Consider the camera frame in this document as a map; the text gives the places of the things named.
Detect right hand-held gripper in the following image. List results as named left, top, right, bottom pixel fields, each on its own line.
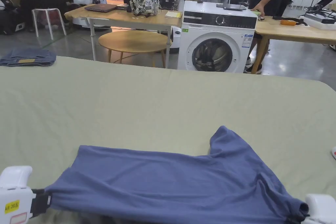
left=286, top=193, right=336, bottom=224

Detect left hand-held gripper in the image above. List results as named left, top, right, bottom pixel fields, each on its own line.
left=0, top=166, right=52, bottom=224

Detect blue shirt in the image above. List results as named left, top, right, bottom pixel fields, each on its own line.
left=44, top=125, right=310, bottom=224

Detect folded blue jeans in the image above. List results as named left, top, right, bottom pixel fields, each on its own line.
left=0, top=48, right=57, bottom=67

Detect bed with pale green sheet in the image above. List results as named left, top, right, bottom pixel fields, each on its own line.
left=0, top=56, right=336, bottom=224

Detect long wooden table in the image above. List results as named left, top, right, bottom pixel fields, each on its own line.
left=250, top=15, right=336, bottom=74

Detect white stool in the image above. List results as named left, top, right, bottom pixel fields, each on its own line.
left=31, top=8, right=67, bottom=38

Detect round wooden low table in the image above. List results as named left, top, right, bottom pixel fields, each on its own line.
left=98, top=30, right=173, bottom=69

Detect white washing machine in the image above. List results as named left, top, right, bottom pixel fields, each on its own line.
left=177, top=0, right=258, bottom=73

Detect rectangular wooden table with backpack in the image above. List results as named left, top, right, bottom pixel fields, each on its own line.
left=64, top=0, right=183, bottom=69

